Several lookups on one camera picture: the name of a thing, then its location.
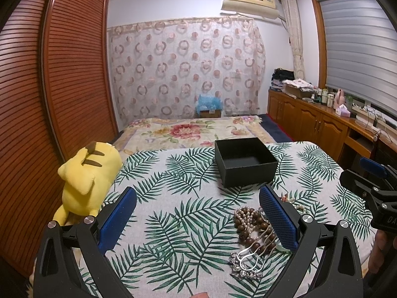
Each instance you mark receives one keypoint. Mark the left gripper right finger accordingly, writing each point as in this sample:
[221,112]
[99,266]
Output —
[339,270]

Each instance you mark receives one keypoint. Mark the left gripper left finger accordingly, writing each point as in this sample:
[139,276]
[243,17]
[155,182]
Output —
[57,274]

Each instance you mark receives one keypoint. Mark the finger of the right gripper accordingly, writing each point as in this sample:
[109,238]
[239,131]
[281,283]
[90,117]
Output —
[361,187]
[372,166]

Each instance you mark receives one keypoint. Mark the black square jewelry box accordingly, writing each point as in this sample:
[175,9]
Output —
[245,161]

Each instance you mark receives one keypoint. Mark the right hand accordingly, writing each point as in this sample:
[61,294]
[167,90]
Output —
[381,246]

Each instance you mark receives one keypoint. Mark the wooden sideboard cabinet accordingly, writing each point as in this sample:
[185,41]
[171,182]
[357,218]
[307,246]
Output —
[343,139]

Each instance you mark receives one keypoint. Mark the pink tissue box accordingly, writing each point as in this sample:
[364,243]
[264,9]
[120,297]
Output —
[343,111]

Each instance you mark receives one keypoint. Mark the palm leaf print cloth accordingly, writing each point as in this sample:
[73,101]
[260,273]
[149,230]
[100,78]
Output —
[181,235]

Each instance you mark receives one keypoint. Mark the floral bed quilt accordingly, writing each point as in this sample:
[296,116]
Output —
[158,134]

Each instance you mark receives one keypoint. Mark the grey window roller blind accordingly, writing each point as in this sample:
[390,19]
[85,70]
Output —
[360,51]

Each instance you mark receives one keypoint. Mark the stack of folded clothes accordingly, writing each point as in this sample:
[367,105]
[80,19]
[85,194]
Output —
[278,77]

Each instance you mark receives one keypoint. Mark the brown louvered wardrobe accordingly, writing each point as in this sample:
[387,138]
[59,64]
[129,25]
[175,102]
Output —
[55,99]

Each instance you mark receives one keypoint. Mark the blue bag on box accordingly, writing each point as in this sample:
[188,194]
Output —
[208,103]

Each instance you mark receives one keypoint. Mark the pink circle pattern curtain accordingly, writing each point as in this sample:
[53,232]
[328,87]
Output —
[159,69]

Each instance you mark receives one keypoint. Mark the cream side curtain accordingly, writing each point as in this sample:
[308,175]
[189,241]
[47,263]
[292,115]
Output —
[291,12]

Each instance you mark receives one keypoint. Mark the wall air conditioner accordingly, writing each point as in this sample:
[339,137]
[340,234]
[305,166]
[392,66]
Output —
[261,8]

